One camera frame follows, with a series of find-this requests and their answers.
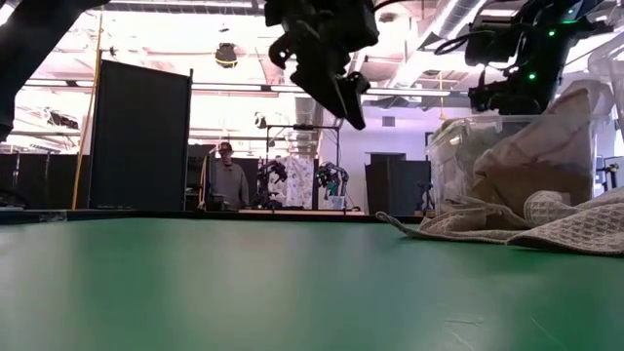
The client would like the tan cloth towel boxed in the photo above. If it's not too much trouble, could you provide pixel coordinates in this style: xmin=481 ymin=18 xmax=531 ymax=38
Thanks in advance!
xmin=470 ymin=160 xmax=594 ymax=215

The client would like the black stand frame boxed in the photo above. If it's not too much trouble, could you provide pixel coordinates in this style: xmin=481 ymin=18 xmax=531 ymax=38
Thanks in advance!
xmin=265 ymin=124 xmax=341 ymax=211

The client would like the long ceiling light bar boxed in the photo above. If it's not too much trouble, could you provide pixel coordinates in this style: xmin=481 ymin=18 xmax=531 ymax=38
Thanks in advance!
xmin=192 ymin=82 xmax=452 ymax=98

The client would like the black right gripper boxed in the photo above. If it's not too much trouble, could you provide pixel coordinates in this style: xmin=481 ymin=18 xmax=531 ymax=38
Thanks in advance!
xmin=468 ymin=82 xmax=543 ymax=117

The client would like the black table frame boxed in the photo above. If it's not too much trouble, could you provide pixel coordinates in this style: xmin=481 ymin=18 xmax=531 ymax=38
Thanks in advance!
xmin=0 ymin=208 xmax=425 ymax=225

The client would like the white patterned hanging cloth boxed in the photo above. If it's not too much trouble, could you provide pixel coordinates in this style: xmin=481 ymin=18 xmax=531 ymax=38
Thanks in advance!
xmin=267 ymin=155 xmax=314 ymax=209

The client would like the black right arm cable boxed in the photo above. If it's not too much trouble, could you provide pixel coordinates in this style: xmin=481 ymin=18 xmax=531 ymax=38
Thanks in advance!
xmin=433 ymin=28 xmax=498 ymax=58

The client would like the light green towel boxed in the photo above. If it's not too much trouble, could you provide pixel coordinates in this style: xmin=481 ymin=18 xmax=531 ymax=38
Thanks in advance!
xmin=374 ymin=187 xmax=624 ymax=257

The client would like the clear plastic bin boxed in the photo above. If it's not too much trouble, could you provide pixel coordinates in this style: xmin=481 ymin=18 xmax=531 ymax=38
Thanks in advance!
xmin=426 ymin=112 xmax=601 ymax=215

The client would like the yellow cable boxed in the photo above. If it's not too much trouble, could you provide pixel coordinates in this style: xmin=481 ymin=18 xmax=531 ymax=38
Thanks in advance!
xmin=71 ymin=14 xmax=103 ymax=211

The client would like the black partition panel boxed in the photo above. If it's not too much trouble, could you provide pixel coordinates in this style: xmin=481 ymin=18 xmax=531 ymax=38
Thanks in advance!
xmin=89 ymin=58 xmax=194 ymax=212

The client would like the person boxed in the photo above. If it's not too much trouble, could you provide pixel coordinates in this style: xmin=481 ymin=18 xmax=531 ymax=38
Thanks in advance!
xmin=212 ymin=140 xmax=251 ymax=211

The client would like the black cabinet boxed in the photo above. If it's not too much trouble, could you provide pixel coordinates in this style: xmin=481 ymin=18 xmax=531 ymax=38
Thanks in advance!
xmin=365 ymin=153 xmax=433 ymax=214

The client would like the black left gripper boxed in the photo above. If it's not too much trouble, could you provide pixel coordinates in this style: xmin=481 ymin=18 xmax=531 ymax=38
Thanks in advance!
xmin=265 ymin=0 xmax=380 ymax=132

